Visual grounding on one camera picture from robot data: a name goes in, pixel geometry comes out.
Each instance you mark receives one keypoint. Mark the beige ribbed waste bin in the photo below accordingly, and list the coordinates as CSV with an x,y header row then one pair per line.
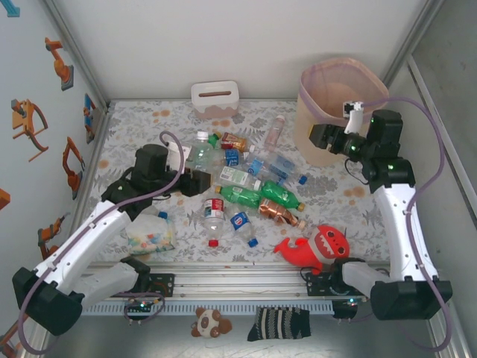
x,y
313,149

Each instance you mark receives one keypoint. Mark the clear unlabelled bottle white cap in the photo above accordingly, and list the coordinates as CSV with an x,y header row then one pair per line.
x,y
201,154

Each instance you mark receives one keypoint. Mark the clear bottle red label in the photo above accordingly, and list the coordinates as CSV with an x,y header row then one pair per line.
x,y
214,208

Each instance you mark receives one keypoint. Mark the square bottle green white label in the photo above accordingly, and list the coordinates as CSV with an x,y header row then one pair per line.
x,y
234,176

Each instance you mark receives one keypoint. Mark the clear blue-label bottle white cap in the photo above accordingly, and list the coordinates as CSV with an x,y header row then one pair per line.
x,y
231,158

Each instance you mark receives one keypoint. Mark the green plastic bottle yellow cap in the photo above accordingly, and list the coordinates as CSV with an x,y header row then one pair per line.
x,y
214,141

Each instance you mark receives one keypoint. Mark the clear bottle blue printed text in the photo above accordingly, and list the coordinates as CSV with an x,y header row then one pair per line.
x,y
283,164

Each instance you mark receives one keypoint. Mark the pink clear plastic bottle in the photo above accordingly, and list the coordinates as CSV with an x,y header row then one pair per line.
x,y
274,134

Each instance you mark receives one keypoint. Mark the red gold label bottle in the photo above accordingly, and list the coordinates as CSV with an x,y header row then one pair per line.
x,y
233,141

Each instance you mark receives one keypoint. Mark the clear Pepsi bottle blue cap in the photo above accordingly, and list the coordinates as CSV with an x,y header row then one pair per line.
x,y
239,220

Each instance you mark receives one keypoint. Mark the clear bottle light blue label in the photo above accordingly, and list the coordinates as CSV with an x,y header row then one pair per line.
x,y
256,166

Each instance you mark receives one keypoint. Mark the crushed green bottle yellow cap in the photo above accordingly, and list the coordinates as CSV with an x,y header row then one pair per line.
x,y
277,193

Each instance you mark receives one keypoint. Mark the copper label crushed bottle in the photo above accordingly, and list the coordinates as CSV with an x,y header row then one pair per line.
x,y
275,210

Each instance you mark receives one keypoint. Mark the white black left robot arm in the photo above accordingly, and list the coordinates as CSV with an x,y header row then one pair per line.
x,y
74,246

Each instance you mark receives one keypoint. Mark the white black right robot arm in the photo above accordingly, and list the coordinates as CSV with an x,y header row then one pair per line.
x,y
402,231

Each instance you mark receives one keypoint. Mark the pink purple bin liner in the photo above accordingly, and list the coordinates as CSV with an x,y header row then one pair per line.
x,y
328,89

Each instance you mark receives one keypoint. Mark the clear unlabelled bottle blue cap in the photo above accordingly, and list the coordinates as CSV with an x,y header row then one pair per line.
x,y
162,214

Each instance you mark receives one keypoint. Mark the plastic bag of bottle caps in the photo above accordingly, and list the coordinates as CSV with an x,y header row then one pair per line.
x,y
149,236

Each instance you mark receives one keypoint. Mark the white pink tissue box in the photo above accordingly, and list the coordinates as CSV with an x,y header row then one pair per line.
x,y
214,97

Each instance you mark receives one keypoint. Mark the floral table mat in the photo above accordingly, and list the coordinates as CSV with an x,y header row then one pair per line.
x,y
264,238

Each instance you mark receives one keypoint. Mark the red shark plush toy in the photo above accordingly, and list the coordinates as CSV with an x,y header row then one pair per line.
x,y
309,253

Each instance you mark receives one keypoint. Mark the small circuit board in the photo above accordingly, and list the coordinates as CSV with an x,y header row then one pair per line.
x,y
141,305
352,300

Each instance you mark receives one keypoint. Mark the brown white panda plush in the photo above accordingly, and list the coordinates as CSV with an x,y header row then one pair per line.
x,y
208,322

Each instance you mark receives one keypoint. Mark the black white striped sock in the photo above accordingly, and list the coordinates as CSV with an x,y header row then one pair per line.
x,y
279,323

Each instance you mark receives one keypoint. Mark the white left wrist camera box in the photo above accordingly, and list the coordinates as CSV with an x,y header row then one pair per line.
x,y
177,158

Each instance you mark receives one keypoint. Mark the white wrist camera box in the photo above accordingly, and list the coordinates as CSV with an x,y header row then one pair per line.
x,y
354,117
177,158

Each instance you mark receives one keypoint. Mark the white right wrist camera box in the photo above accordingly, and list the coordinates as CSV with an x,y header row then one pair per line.
x,y
354,117

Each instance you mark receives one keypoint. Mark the blue orange wall model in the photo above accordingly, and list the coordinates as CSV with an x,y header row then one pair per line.
x,y
89,115

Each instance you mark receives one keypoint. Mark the aluminium frame post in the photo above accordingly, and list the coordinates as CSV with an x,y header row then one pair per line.
x,y
74,48
413,41

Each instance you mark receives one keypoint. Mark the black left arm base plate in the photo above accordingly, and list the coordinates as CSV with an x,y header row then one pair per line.
x,y
165,283

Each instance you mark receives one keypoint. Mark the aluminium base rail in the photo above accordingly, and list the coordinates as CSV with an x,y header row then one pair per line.
x,y
242,283

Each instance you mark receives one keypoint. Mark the orange gripper wall model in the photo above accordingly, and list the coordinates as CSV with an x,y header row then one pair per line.
x,y
22,123

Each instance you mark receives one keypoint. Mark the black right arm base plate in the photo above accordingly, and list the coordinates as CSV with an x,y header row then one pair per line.
x,y
316,285

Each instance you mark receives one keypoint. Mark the orange block wall model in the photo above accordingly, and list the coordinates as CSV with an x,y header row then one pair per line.
x,y
3,199

